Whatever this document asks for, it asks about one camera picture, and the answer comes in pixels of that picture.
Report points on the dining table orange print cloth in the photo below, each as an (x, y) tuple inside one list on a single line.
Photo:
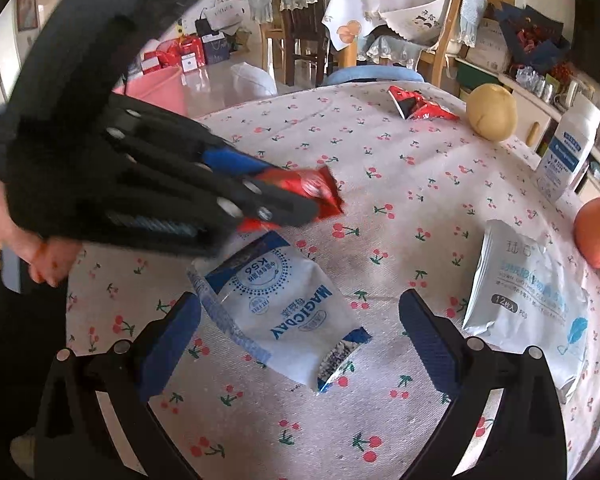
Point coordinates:
[(355, 15)]

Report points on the dark blue wrapped bouquet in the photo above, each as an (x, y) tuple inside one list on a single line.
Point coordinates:
[(532, 40)]

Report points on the cherry print tablecloth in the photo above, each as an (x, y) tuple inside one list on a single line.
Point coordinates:
[(405, 200)]

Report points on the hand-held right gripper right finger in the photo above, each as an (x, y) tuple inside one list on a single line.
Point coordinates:
[(432, 345)]

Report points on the light wooden chair grey cover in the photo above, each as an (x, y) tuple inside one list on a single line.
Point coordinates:
[(262, 5)]

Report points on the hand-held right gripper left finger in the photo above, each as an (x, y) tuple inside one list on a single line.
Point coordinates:
[(172, 340)]

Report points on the dark blue gift bag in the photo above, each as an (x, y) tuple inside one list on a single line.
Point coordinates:
[(215, 42)]

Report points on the white wipes packet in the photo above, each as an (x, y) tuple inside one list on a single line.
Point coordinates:
[(520, 285)]

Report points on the large yellow round fruit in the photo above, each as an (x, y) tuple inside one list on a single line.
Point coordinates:
[(492, 112)]

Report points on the white blue snack packet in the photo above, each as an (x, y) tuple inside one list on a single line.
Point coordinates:
[(280, 300)]

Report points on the blue cushion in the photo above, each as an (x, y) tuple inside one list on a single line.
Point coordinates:
[(375, 75)]

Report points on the beige cardboard box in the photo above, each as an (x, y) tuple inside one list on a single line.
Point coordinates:
[(487, 47)]

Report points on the dark wooden chair lace cover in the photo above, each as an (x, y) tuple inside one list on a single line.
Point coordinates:
[(300, 20)]

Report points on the white bottle blue label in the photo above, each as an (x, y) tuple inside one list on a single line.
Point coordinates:
[(567, 155)]

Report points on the pile of red gift boxes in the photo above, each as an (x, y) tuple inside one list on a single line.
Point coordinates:
[(172, 57)]

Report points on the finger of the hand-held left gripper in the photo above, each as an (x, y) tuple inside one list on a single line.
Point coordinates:
[(280, 205), (240, 160)]

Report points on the white television cabinet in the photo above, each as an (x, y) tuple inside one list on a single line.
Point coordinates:
[(525, 115)]

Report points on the person's left hand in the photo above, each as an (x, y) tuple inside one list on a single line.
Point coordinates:
[(0, 215)]

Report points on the torn red snack packet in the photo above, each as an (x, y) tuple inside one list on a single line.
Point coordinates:
[(430, 110)]

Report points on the framed wall picture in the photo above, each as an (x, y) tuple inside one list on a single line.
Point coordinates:
[(28, 7)]

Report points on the white paper bag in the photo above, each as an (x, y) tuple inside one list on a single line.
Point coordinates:
[(225, 12)]

